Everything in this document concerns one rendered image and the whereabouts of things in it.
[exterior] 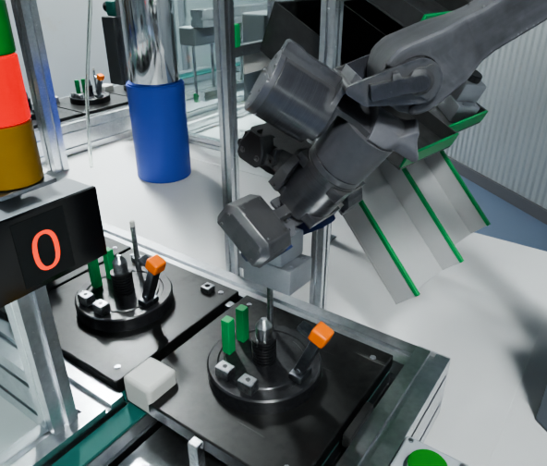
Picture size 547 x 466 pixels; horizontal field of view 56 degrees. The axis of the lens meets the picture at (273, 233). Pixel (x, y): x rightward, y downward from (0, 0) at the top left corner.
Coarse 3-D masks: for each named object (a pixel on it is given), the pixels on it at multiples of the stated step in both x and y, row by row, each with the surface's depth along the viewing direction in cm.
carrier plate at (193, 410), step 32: (256, 320) 73; (288, 320) 73; (192, 352) 67; (320, 352) 67; (352, 352) 67; (384, 352) 67; (192, 384) 62; (320, 384) 62; (352, 384) 62; (160, 416) 59; (192, 416) 58; (224, 416) 58; (256, 416) 58; (288, 416) 58; (320, 416) 58; (352, 416) 59; (224, 448) 54; (256, 448) 54; (288, 448) 54; (320, 448) 54
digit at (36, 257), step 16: (16, 224) 41; (32, 224) 42; (48, 224) 44; (64, 224) 45; (16, 240) 42; (32, 240) 43; (48, 240) 44; (64, 240) 45; (32, 256) 43; (48, 256) 45; (64, 256) 46; (32, 272) 44; (48, 272) 45
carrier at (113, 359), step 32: (128, 256) 89; (64, 288) 80; (96, 288) 77; (128, 288) 75; (160, 288) 77; (192, 288) 80; (224, 288) 80; (64, 320) 73; (96, 320) 70; (128, 320) 70; (160, 320) 73; (192, 320) 73; (64, 352) 68; (96, 352) 67; (128, 352) 67; (160, 352) 68
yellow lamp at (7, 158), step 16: (0, 128) 39; (16, 128) 39; (32, 128) 41; (0, 144) 39; (16, 144) 40; (32, 144) 41; (0, 160) 40; (16, 160) 40; (32, 160) 41; (0, 176) 40; (16, 176) 40; (32, 176) 42
